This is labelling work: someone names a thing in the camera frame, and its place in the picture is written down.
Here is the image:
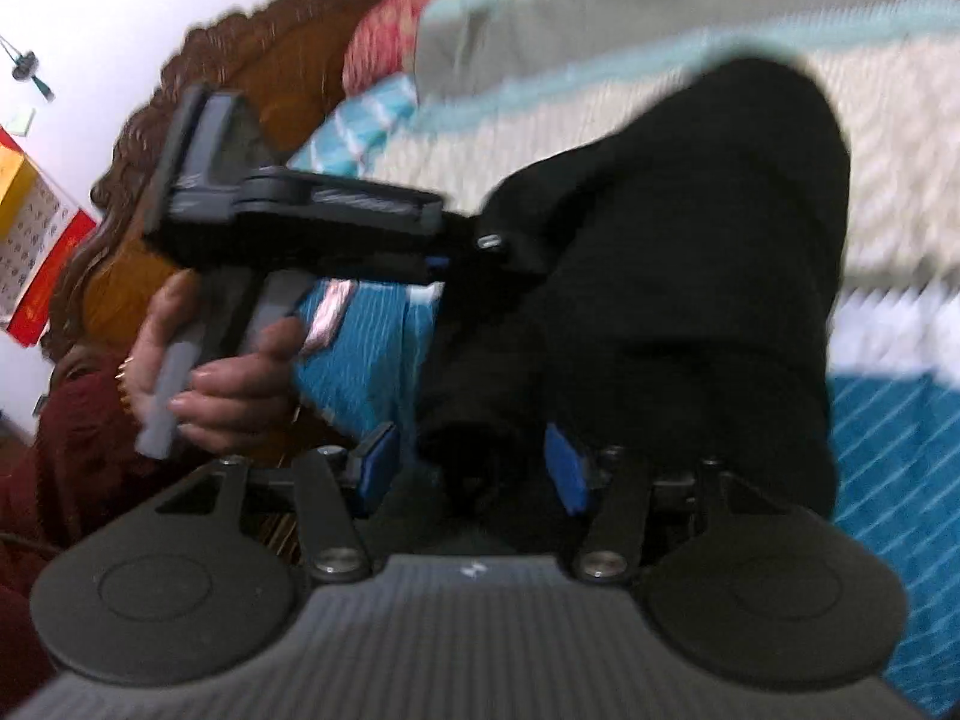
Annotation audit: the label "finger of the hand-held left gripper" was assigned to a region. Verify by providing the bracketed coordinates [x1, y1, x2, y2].
[420, 210, 557, 287]

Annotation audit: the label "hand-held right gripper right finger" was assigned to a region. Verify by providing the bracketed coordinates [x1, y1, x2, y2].
[543, 422, 775, 584]

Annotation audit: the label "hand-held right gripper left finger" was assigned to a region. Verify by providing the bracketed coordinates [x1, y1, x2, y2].
[156, 422, 400, 584]

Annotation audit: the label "black pants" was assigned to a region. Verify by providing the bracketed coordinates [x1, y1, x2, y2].
[415, 56, 854, 567]

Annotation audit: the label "person's left hand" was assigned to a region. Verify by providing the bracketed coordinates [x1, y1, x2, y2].
[124, 270, 310, 458]

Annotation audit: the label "carved wooden headboard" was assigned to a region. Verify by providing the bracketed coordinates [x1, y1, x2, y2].
[37, 0, 432, 365]

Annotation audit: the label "teal patterned pillow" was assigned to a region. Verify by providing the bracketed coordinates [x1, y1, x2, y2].
[287, 77, 422, 175]

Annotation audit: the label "gold bangle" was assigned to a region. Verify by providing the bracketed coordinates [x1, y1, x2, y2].
[116, 354, 145, 421]

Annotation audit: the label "red floral patchwork quilt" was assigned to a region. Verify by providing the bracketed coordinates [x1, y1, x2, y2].
[341, 0, 605, 96]

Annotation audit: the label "white cloth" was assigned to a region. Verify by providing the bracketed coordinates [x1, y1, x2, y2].
[825, 289, 960, 385]

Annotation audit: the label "beige zigzag bedsheet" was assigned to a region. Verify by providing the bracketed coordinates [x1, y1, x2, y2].
[386, 28, 960, 297]

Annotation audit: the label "red wall calendar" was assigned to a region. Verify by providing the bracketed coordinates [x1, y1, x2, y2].
[0, 127, 100, 350]

